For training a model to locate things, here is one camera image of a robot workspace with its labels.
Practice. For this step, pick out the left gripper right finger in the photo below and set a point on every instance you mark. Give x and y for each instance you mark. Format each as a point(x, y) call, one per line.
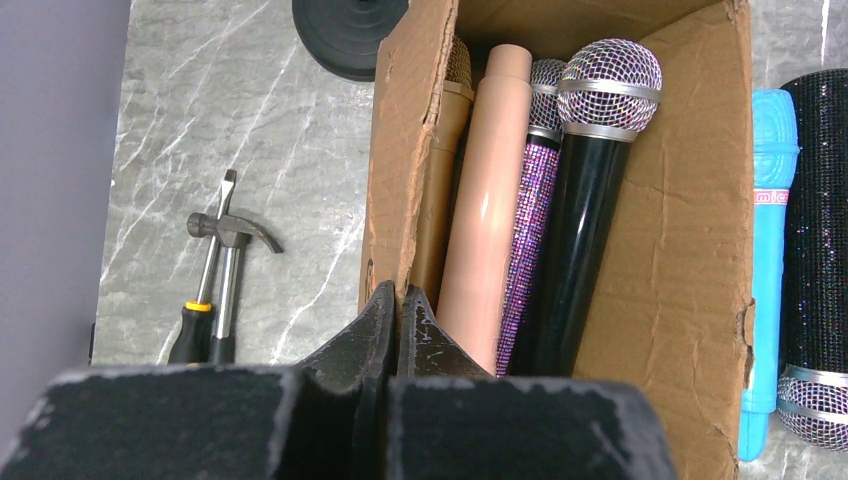
point(426, 350)

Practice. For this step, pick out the blue microphone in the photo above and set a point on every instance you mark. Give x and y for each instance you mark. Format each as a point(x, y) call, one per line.
point(775, 152)

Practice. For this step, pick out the yellow black screwdriver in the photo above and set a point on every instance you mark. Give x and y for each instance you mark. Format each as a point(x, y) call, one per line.
point(195, 342)

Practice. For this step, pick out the black glitter microphone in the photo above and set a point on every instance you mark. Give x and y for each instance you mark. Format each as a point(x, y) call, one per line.
point(812, 390)

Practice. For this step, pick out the black silver-head microphone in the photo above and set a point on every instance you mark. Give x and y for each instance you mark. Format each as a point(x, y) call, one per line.
point(607, 94)

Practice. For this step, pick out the purple glitter microphone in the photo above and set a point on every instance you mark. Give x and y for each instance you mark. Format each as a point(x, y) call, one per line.
point(539, 169)

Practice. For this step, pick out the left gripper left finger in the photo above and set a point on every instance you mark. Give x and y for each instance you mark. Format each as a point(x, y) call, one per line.
point(339, 417)

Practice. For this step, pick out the black clip round-base stand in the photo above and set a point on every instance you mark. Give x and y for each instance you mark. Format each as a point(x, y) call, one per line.
point(343, 36)

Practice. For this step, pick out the beige plastic microphone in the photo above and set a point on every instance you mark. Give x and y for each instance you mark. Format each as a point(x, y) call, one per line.
point(479, 248)

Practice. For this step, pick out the gold microphone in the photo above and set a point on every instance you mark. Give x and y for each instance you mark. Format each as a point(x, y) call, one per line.
point(435, 208)

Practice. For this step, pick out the cardboard box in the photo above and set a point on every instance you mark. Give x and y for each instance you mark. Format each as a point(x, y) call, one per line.
point(674, 292)

